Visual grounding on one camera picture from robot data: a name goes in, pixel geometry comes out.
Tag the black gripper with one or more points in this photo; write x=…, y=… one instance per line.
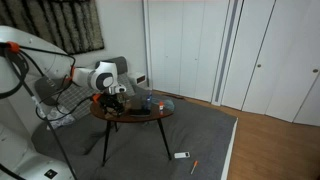
x=112, y=101

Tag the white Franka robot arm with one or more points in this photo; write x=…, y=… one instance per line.
x=103, y=76

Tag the black pencil case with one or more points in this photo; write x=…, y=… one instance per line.
x=139, y=112

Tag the blue marker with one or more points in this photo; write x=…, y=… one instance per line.
x=148, y=97

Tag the orange and white pen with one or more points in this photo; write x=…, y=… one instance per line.
x=194, y=167

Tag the round wooden side table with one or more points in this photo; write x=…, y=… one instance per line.
x=140, y=118

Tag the white space heater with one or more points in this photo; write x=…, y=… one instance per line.
x=138, y=79

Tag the grey plaid cloth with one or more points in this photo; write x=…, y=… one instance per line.
x=77, y=96

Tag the clear plastic cup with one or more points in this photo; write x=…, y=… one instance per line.
x=148, y=102

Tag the grey pillow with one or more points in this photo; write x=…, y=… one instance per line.
x=120, y=63

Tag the orange capped glue stick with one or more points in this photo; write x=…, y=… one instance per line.
x=161, y=106

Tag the teal cloth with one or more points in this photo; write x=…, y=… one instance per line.
x=167, y=104

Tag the black cushion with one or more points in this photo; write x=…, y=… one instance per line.
x=46, y=89

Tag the white remote control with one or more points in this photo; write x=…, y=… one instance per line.
x=182, y=155

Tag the white closet door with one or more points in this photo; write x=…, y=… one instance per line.
x=293, y=63
x=186, y=50
x=246, y=56

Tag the round door knob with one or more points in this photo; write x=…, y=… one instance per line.
x=315, y=70
x=259, y=65

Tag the shaggy striped wall rug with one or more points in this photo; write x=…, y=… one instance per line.
x=63, y=23

